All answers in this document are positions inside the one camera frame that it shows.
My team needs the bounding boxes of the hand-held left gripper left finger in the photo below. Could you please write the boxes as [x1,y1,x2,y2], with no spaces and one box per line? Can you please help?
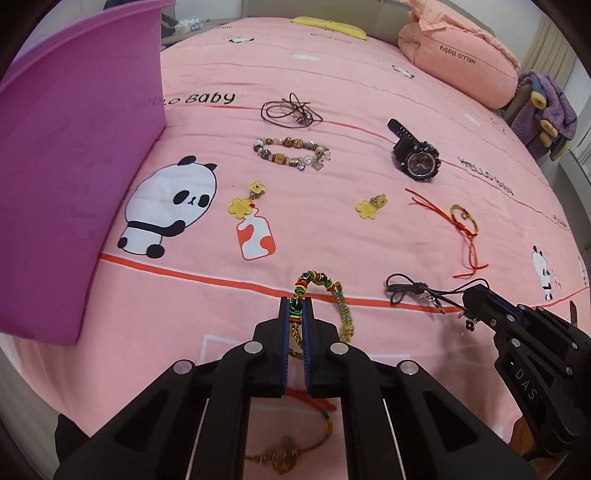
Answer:
[53,298,291,480]

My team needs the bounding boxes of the yellow pillow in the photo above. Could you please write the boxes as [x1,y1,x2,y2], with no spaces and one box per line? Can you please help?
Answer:
[292,16,368,41]

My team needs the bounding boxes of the black strap cord charm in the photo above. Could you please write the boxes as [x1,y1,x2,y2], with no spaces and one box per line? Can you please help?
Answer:
[385,272,476,330]

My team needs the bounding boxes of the dark cord necklace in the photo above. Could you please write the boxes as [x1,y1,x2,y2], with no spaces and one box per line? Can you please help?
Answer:
[261,93,324,126]

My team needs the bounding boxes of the red string bracelet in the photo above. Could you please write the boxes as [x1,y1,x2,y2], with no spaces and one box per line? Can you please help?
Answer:
[405,187,489,279]

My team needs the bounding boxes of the beaded charm bracelet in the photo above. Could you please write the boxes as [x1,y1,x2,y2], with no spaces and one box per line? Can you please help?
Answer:
[252,136,332,172]

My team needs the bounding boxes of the black sport wristwatch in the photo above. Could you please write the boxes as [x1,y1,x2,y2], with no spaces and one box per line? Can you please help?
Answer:
[387,118,441,182]

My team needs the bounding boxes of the multicoloured woven bracelet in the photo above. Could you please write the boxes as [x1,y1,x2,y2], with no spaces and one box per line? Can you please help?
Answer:
[288,270,355,365]

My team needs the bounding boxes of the beige curtain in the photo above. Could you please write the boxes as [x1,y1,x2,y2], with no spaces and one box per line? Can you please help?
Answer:
[531,21,580,86]

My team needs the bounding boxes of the purple plush toy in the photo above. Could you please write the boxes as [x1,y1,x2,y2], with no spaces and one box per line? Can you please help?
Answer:
[515,70,578,160]

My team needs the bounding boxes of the pink pillow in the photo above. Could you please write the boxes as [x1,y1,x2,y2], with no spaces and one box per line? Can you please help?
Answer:
[398,0,520,109]

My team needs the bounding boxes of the small yellow flower charm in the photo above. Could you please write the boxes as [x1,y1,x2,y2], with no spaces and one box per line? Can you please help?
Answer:
[355,194,389,220]

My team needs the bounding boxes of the yellow flower bottle keychain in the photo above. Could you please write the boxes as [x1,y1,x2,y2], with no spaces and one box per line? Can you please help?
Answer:
[228,181,277,261]

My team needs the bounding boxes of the person's right hand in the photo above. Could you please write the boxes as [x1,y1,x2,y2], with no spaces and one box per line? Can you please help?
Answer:
[510,415,540,468]

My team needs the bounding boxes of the string bracelet with gold pendant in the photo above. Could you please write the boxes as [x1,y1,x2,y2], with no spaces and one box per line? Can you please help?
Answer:
[245,387,340,476]

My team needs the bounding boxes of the beige upholstered headboard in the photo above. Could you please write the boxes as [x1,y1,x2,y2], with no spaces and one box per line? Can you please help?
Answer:
[242,0,499,42]

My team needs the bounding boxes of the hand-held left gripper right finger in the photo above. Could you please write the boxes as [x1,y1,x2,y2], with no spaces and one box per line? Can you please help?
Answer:
[302,299,539,480]

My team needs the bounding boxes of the pink panda print bedsheet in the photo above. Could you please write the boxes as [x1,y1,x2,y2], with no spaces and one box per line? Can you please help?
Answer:
[0,16,591,480]

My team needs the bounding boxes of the purple plastic bin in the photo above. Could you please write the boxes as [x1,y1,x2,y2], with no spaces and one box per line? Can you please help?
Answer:
[0,0,172,346]

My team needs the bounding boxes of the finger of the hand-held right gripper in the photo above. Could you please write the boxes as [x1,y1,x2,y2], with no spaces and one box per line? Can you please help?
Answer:
[462,285,591,380]

